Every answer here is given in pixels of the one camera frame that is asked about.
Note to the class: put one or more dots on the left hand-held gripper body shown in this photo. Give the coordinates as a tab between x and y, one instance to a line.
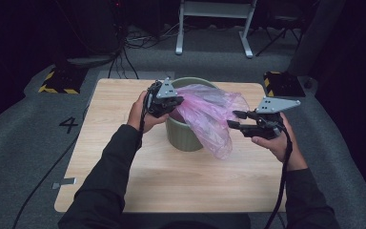
158	101

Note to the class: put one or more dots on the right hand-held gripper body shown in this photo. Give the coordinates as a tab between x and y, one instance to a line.
267	125

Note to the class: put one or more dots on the green plastic bin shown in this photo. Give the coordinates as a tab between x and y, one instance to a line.
182	136

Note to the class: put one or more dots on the pink plastic bag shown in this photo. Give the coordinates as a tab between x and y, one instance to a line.
208	117

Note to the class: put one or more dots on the person's left hand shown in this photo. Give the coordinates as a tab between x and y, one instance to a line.
138	116

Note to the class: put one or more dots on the person's right hand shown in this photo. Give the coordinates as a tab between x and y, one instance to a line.
286	149

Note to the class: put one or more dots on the black yellow striped floor plate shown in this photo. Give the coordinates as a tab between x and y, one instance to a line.
65	81
286	85

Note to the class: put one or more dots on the grey stand base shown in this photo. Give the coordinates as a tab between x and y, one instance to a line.
89	60

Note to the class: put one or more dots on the black tripod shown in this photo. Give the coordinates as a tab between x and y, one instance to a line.
281	33

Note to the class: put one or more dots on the grey curtain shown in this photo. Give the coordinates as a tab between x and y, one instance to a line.
317	35

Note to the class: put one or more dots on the grey tape strip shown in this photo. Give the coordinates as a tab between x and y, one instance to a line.
65	182

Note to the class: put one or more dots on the white metal stand frame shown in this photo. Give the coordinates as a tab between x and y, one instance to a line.
214	9

